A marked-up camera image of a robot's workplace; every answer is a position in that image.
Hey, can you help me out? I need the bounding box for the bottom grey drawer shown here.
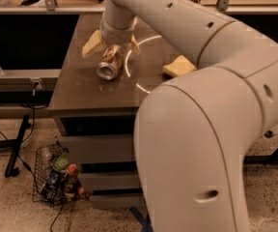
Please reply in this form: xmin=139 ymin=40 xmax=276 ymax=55
xmin=90 ymin=193 xmax=145 ymax=209

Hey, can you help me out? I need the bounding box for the grey drawer cabinet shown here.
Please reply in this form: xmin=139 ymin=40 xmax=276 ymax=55
xmin=47 ymin=13 xmax=166 ymax=211

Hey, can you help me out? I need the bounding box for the top grey drawer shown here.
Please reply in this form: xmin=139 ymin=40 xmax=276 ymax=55
xmin=60 ymin=134 xmax=135 ymax=163

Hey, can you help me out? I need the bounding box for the yellow sponge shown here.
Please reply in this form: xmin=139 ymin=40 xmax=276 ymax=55
xmin=163 ymin=55 xmax=197 ymax=77

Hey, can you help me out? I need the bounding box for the black table leg left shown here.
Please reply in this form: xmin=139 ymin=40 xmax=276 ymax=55
xmin=0 ymin=115 xmax=30 ymax=178

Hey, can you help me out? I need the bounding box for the grey drawer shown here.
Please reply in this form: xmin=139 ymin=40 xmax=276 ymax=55
xmin=78 ymin=172 xmax=140 ymax=192
xmin=90 ymin=193 xmax=145 ymax=209
xmin=60 ymin=134 xmax=135 ymax=163

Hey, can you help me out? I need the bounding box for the middle grey drawer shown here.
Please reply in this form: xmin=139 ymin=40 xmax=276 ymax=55
xmin=78 ymin=172 xmax=140 ymax=192

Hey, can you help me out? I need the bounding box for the clear bottle in basket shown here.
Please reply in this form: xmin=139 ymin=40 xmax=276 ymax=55
xmin=41 ymin=146 xmax=54 ymax=177

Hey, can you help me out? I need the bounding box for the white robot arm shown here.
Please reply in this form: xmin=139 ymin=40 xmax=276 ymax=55
xmin=100 ymin=0 xmax=278 ymax=232

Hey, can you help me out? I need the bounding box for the orange soda can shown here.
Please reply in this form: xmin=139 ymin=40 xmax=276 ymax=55
xmin=97 ymin=44 xmax=124 ymax=80

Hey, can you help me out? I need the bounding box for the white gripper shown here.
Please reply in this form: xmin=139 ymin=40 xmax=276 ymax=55
xmin=82 ymin=12 xmax=140 ymax=58

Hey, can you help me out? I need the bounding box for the green lid container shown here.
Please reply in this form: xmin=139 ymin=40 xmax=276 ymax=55
xmin=52 ymin=154 xmax=70 ymax=172

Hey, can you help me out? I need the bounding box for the wire basket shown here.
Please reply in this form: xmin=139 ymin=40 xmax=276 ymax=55
xmin=31 ymin=142 xmax=82 ymax=207

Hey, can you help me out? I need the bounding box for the black table leg right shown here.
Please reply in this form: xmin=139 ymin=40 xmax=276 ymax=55
xmin=243 ymin=130 xmax=278 ymax=165

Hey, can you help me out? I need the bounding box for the black cable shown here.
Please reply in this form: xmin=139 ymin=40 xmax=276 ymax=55
xmin=0 ymin=80 xmax=66 ymax=232

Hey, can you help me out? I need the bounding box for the black table leg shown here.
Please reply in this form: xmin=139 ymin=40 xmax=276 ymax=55
xmin=0 ymin=115 xmax=30 ymax=178
xmin=243 ymin=130 xmax=278 ymax=165

